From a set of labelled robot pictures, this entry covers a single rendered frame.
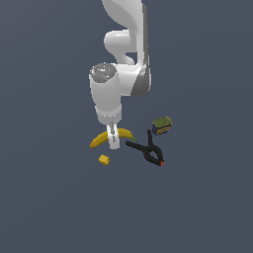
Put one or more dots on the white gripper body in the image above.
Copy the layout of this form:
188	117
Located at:
114	138

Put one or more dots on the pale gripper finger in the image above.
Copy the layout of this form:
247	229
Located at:
112	129

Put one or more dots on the yellow banana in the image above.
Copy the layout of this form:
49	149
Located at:
99	139

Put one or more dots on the small yellow block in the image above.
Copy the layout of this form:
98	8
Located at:
104	159

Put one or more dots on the black spring clamp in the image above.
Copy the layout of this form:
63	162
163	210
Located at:
151	152

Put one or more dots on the blue and green can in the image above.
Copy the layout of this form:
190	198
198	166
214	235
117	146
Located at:
162	126

